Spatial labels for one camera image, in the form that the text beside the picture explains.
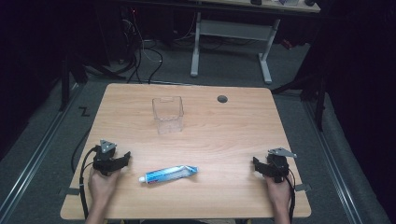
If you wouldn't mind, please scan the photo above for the person's right hand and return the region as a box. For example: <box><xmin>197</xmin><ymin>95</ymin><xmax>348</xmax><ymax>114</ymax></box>
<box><xmin>263</xmin><ymin>174</ymin><xmax>295</xmax><ymax>209</ymax></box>

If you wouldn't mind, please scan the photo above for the clear plastic container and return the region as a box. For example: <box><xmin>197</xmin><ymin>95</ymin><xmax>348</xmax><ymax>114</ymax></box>
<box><xmin>151</xmin><ymin>95</ymin><xmax>185</xmax><ymax>135</ymax></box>

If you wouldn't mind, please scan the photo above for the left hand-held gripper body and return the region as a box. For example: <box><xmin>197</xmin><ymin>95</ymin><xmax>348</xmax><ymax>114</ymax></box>
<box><xmin>92</xmin><ymin>139</ymin><xmax>123</xmax><ymax>177</ymax></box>

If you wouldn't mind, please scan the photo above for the black floor tape mark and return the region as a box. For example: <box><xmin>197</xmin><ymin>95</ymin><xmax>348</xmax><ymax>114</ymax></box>
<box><xmin>78</xmin><ymin>105</ymin><xmax>92</xmax><ymax>118</ymax></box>

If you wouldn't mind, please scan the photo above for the black floor cable loop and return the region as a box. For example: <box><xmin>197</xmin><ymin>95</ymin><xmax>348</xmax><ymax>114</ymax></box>
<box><xmin>147</xmin><ymin>47</ymin><xmax>164</xmax><ymax>85</ymax></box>

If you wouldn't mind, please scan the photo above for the metal floor rail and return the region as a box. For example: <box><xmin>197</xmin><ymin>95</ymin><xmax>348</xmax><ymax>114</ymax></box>
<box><xmin>303</xmin><ymin>99</ymin><xmax>364</xmax><ymax>224</ymax></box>
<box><xmin>0</xmin><ymin>83</ymin><xmax>82</xmax><ymax>220</ymax></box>

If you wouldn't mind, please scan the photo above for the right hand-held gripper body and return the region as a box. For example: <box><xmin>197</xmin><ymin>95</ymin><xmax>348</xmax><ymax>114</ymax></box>
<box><xmin>263</xmin><ymin>147</ymin><xmax>298</xmax><ymax>184</ymax></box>

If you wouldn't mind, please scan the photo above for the black floor cable bundle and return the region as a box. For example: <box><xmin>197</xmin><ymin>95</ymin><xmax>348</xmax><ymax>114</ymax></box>
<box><xmin>120</xmin><ymin>18</ymin><xmax>145</xmax><ymax>84</ymax></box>

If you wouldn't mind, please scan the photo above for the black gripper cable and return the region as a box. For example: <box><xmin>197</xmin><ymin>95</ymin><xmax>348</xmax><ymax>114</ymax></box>
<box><xmin>78</xmin><ymin>147</ymin><xmax>98</xmax><ymax>219</ymax></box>
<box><xmin>285</xmin><ymin>167</ymin><xmax>297</xmax><ymax>224</ymax></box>

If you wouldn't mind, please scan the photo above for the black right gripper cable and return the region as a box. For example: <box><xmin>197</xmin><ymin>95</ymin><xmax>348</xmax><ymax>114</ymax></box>
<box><xmin>285</xmin><ymin>167</ymin><xmax>297</xmax><ymax>224</ymax></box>

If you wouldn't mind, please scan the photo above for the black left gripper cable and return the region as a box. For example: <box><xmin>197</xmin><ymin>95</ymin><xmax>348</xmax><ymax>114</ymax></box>
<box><xmin>78</xmin><ymin>147</ymin><xmax>98</xmax><ymax>219</ymax></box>

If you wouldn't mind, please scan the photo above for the person's left hand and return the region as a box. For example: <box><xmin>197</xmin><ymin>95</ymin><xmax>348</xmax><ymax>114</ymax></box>
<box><xmin>88</xmin><ymin>167</ymin><xmax>122</xmax><ymax>207</ymax></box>

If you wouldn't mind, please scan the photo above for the black stand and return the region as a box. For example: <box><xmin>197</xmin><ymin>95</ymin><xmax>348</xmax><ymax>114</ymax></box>
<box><xmin>270</xmin><ymin>69</ymin><xmax>329</xmax><ymax>133</ymax></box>
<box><xmin>58</xmin><ymin>54</ymin><xmax>90</xmax><ymax>112</ymax></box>

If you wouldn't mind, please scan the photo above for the desk with white legs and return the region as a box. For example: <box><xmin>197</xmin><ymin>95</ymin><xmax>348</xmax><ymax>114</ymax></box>
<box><xmin>190</xmin><ymin>0</ymin><xmax>321</xmax><ymax>85</ymax></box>

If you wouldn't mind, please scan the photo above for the blue white toothpaste tube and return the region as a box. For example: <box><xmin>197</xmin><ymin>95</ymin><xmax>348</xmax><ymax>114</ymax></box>
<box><xmin>138</xmin><ymin>164</ymin><xmax>199</xmax><ymax>185</ymax></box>

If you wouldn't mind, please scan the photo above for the black cable beside table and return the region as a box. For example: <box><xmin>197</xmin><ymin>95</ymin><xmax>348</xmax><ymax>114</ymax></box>
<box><xmin>70</xmin><ymin>125</ymin><xmax>93</xmax><ymax>174</ymax></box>

